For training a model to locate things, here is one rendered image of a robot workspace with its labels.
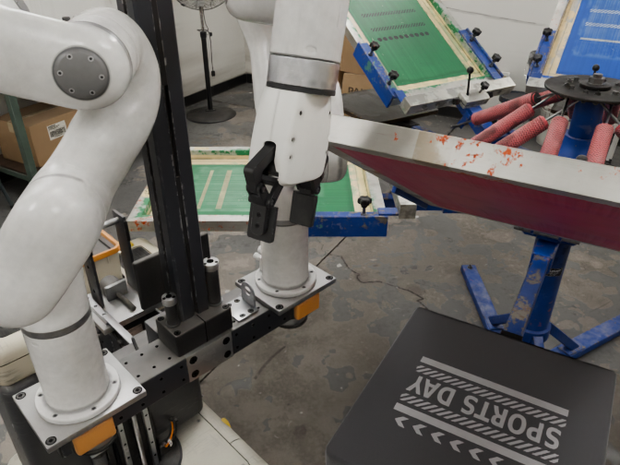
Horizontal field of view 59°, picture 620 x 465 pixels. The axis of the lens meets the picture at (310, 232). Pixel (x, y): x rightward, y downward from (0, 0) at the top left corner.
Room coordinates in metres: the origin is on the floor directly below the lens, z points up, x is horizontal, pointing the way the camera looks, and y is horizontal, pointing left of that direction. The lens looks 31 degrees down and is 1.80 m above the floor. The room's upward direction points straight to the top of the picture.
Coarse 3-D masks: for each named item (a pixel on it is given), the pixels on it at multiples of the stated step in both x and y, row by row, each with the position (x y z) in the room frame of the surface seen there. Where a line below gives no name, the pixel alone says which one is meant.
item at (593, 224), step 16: (528, 192) 0.62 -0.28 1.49; (544, 192) 0.59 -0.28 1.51; (544, 208) 0.72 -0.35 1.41; (560, 208) 0.67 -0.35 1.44; (576, 208) 0.63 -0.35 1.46; (592, 208) 0.60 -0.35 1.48; (608, 208) 0.57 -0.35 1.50; (544, 224) 0.95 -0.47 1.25; (560, 224) 0.87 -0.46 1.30; (576, 224) 0.80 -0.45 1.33; (592, 224) 0.74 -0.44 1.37; (608, 224) 0.70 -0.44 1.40; (592, 240) 0.98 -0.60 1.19; (608, 240) 0.90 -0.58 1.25
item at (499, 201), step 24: (384, 168) 0.81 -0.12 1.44; (408, 168) 0.73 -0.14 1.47; (432, 168) 0.66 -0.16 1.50; (432, 192) 0.96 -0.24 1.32; (456, 192) 0.84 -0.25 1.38; (480, 192) 0.75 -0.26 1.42; (504, 192) 0.68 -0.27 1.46; (480, 216) 1.19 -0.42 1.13; (504, 216) 1.02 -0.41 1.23; (528, 216) 0.89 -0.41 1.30
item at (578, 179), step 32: (352, 128) 0.69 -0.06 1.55; (384, 128) 0.67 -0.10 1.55; (352, 160) 0.82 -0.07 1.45; (416, 160) 0.63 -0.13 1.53; (448, 160) 0.62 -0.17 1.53; (480, 160) 0.60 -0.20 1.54; (512, 160) 0.59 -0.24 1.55; (544, 160) 0.58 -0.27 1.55; (576, 160) 0.56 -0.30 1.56; (576, 192) 0.54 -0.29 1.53; (608, 192) 0.53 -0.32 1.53; (512, 224) 1.16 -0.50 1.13
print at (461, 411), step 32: (416, 384) 0.81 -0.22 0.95; (448, 384) 0.81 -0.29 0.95; (480, 384) 0.81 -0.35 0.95; (416, 416) 0.73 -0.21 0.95; (448, 416) 0.73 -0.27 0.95; (480, 416) 0.73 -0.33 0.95; (512, 416) 0.73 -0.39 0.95; (544, 416) 0.73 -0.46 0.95; (448, 448) 0.65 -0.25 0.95; (480, 448) 0.65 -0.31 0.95; (512, 448) 0.65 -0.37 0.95; (544, 448) 0.65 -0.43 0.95
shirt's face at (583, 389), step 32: (416, 320) 1.01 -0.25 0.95; (448, 320) 1.01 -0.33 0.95; (416, 352) 0.90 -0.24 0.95; (448, 352) 0.90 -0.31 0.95; (480, 352) 0.90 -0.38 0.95; (512, 352) 0.90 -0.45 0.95; (544, 352) 0.90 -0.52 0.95; (384, 384) 0.81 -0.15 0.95; (512, 384) 0.81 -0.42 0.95; (544, 384) 0.81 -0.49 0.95; (576, 384) 0.81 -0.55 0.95; (608, 384) 0.81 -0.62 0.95; (352, 416) 0.73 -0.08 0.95; (384, 416) 0.73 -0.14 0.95; (576, 416) 0.73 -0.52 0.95; (352, 448) 0.65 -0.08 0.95; (384, 448) 0.65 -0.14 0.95; (416, 448) 0.65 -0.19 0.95; (576, 448) 0.65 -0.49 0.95
